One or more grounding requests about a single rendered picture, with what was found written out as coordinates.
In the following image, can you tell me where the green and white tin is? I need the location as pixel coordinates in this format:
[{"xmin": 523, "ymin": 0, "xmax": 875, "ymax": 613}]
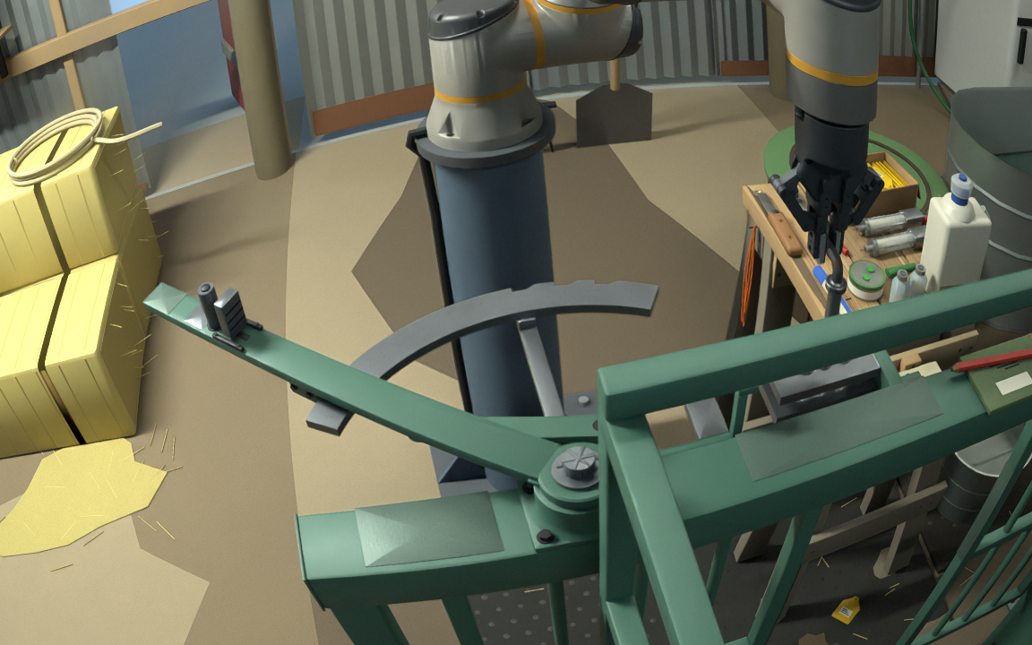
[{"xmin": 847, "ymin": 260, "xmax": 887, "ymax": 303}]

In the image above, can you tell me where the galvanised metal tub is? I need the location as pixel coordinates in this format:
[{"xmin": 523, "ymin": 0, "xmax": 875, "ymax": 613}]
[{"xmin": 941, "ymin": 86, "xmax": 1032, "ymax": 334}]

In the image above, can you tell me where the grey metal bucket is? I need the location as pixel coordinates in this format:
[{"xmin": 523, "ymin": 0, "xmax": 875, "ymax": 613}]
[{"xmin": 935, "ymin": 428, "xmax": 1032, "ymax": 527}]

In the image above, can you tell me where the green notebook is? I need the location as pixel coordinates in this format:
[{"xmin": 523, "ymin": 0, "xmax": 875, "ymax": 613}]
[{"xmin": 964, "ymin": 334, "xmax": 1032, "ymax": 415}]

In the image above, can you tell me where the yellow hay bale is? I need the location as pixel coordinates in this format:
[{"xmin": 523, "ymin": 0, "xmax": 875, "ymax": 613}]
[
  {"xmin": 0, "ymin": 107, "xmax": 161, "ymax": 314},
  {"xmin": 0, "ymin": 254, "xmax": 164, "ymax": 468}
]

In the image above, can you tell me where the wooden wall shelf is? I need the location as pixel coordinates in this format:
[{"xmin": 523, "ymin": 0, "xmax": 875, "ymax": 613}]
[{"xmin": 0, "ymin": 0, "xmax": 212, "ymax": 110}]

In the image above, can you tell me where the white plastic bottle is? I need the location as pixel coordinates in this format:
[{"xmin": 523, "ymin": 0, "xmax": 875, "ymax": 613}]
[{"xmin": 919, "ymin": 173, "xmax": 993, "ymax": 293}]

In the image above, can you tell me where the grey pin hole plate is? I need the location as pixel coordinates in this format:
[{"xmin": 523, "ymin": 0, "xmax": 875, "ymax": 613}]
[{"xmin": 766, "ymin": 353, "xmax": 886, "ymax": 423}]

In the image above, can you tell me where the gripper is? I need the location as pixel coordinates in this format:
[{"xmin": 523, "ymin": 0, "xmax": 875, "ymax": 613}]
[{"xmin": 769, "ymin": 107, "xmax": 885, "ymax": 262}]

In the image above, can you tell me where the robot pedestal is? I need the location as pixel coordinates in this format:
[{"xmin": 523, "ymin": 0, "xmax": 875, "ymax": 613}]
[{"xmin": 418, "ymin": 134, "xmax": 568, "ymax": 495}]

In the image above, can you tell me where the grey notched arc rack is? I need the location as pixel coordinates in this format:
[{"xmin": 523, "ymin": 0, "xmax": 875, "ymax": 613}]
[{"xmin": 350, "ymin": 279, "xmax": 661, "ymax": 418}]

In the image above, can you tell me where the grey pivot bolt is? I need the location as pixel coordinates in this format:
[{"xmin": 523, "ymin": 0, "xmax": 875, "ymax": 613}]
[{"xmin": 551, "ymin": 444, "xmax": 602, "ymax": 490}]

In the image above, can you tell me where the cream rope coil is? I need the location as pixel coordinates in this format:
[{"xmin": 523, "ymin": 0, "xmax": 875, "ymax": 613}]
[{"xmin": 7, "ymin": 108, "xmax": 164, "ymax": 187}]

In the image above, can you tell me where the grey syringe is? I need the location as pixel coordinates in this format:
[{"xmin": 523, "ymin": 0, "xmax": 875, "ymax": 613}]
[
  {"xmin": 858, "ymin": 209, "xmax": 927, "ymax": 239},
  {"xmin": 864, "ymin": 227, "xmax": 926, "ymax": 262}
]

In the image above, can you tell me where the grey shovel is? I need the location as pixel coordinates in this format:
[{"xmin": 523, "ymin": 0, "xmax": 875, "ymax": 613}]
[{"xmin": 575, "ymin": 59, "xmax": 654, "ymax": 149}]

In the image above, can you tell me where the grey latch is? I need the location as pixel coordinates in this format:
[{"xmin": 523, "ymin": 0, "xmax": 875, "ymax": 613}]
[{"xmin": 198, "ymin": 282, "xmax": 264, "ymax": 351}]

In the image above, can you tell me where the white cabinet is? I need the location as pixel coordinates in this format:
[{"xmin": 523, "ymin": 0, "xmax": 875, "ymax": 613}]
[{"xmin": 934, "ymin": 0, "xmax": 1032, "ymax": 92}]

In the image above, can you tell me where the orange strap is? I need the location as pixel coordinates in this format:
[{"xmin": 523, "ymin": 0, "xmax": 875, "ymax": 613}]
[{"xmin": 743, "ymin": 223, "xmax": 764, "ymax": 307}]

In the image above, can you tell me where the wooden handled knife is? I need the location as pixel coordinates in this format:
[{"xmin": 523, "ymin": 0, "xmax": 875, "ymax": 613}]
[{"xmin": 752, "ymin": 187, "xmax": 801, "ymax": 258}]

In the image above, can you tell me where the green lever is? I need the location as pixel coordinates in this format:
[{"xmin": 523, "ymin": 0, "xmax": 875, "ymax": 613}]
[{"xmin": 143, "ymin": 284, "xmax": 608, "ymax": 513}]

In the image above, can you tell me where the green headgate frame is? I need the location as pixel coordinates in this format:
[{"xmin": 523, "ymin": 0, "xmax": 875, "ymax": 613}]
[{"xmin": 297, "ymin": 255, "xmax": 1032, "ymax": 645}]

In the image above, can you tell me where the brown wooden post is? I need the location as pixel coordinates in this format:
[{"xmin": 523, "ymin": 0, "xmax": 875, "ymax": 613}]
[{"xmin": 228, "ymin": 0, "xmax": 294, "ymax": 181}]

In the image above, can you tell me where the red pen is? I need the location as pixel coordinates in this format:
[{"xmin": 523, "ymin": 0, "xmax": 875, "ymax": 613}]
[{"xmin": 952, "ymin": 347, "xmax": 1032, "ymax": 374}]

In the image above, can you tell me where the green hose coil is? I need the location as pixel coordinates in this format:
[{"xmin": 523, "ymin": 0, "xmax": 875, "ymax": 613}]
[{"xmin": 762, "ymin": 125, "xmax": 949, "ymax": 209}]

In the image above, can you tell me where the wooden work table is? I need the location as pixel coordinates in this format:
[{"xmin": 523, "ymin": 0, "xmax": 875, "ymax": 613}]
[{"xmin": 731, "ymin": 182, "xmax": 983, "ymax": 581}]

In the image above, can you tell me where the yellow loose hay pile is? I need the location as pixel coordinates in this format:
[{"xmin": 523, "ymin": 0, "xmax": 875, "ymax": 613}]
[{"xmin": 0, "ymin": 437, "xmax": 168, "ymax": 558}]

